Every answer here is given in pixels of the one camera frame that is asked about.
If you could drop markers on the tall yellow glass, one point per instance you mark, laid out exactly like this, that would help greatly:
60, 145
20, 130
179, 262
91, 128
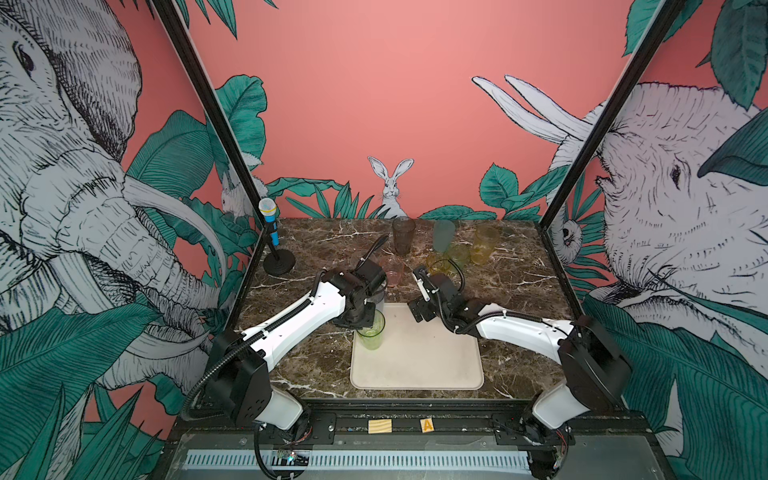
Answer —
486, 238

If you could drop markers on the beige plastic tray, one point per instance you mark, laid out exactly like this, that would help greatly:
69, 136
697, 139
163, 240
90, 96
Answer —
416, 356

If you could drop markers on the light green tall glass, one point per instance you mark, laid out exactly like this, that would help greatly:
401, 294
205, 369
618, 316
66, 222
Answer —
371, 337

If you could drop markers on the black frame post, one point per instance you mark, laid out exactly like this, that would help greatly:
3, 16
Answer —
652, 38
172, 21

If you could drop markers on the microphone on black stand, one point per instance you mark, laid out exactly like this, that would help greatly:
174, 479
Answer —
278, 261

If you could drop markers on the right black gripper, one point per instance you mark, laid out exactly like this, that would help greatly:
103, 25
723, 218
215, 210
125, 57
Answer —
422, 305

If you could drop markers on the left black frame post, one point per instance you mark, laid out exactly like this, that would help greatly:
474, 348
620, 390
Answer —
172, 21

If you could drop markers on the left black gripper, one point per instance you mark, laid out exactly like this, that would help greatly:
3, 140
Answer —
367, 322

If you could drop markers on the short green glass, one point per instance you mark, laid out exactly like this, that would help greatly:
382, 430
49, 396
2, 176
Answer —
460, 253

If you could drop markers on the frosted teal textured glass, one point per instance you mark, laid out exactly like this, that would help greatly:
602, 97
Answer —
443, 235

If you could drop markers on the short yellow glass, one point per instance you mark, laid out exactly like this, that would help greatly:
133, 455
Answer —
438, 263

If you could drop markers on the pink short glass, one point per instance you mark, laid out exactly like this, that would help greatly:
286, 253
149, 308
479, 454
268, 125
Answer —
394, 270

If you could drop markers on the dark grey tall glass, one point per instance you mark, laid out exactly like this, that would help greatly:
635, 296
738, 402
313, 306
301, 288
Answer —
403, 230

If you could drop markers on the black front rail base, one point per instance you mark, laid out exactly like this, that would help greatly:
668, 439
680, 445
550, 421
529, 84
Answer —
591, 446

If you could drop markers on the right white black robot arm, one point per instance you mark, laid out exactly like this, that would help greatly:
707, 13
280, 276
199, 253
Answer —
596, 370

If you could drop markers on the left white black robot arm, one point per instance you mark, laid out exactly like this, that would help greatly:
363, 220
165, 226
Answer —
237, 376

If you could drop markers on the blue tall plastic glass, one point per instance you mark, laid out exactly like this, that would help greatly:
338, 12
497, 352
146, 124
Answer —
378, 298

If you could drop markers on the white ventilated strip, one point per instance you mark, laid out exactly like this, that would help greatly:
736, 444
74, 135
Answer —
336, 460

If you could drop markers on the wooden block on rail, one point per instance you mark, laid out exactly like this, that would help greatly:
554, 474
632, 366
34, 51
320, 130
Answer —
380, 426

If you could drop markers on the orange letter A tag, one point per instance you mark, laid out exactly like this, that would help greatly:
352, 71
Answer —
427, 425

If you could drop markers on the right black frame post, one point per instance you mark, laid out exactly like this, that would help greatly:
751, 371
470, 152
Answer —
652, 38

